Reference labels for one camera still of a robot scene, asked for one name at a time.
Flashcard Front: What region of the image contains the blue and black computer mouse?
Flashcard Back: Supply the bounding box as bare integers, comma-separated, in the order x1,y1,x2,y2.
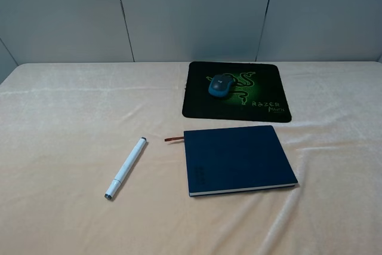
208,74,234,98

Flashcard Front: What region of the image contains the beige velvet tablecloth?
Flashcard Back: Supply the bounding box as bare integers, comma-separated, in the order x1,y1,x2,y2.
1,62,381,254

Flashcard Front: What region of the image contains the white marker pen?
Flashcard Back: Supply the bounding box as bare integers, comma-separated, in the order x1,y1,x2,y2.
104,137,147,200

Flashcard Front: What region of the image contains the brown notebook ribbon bookmark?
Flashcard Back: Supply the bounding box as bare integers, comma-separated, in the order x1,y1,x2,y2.
164,136,184,142

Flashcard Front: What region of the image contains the black green Razer mouse pad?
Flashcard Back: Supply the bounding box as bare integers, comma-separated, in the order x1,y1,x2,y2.
182,62,292,123

